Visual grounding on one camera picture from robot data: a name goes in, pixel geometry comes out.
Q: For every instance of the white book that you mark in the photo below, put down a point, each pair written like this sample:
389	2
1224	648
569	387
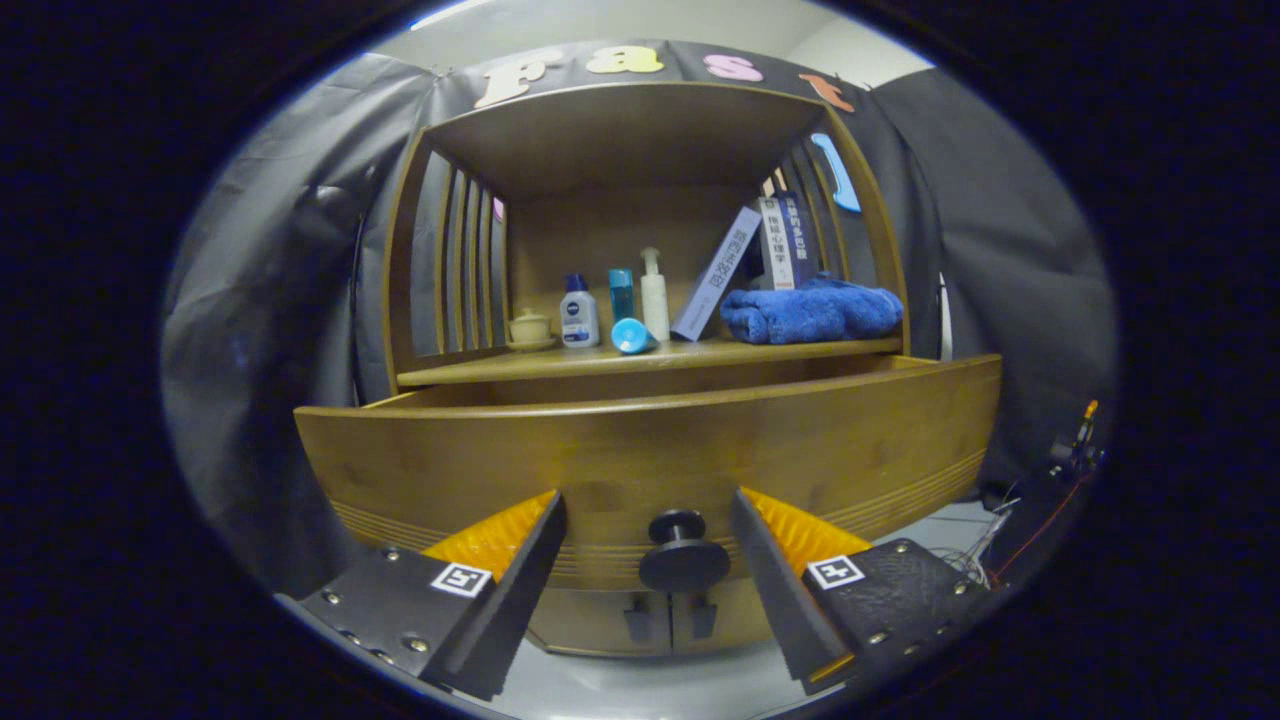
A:
776	245

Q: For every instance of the black device with orange tip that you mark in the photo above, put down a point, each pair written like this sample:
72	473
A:
1075	455

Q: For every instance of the blue and white cosmetic tube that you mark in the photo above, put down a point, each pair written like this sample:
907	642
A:
630	336

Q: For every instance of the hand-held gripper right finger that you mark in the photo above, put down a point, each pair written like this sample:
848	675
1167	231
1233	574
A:
775	590

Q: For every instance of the dark blue book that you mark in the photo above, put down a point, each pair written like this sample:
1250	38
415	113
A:
803	240

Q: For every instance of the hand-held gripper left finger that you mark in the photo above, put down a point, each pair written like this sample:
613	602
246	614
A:
520	590

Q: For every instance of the lavender book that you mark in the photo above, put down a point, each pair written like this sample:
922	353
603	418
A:
718	270

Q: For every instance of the folded blue towel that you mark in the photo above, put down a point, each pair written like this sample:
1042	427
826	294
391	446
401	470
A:
810	312

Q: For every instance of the white bottle with blue cap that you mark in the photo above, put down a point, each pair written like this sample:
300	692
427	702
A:
579	320

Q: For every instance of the cream lidded teacup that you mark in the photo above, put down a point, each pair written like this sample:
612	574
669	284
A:
530	328

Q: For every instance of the wooden countertop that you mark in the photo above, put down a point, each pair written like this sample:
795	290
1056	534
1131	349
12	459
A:
560	362

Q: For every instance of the teal clear bottle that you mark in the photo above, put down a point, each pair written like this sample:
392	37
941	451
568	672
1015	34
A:
621	295

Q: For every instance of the wooden cabinet door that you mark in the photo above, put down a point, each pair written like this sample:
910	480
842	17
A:
730	625
590	625

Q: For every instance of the white pump bottle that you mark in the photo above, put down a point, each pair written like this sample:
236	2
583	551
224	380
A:
655	305

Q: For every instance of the wooden drawer with black knob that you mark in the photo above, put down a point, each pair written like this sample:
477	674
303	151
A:
620	450

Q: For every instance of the wooden cabinet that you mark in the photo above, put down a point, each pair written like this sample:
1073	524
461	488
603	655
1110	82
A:
620	130

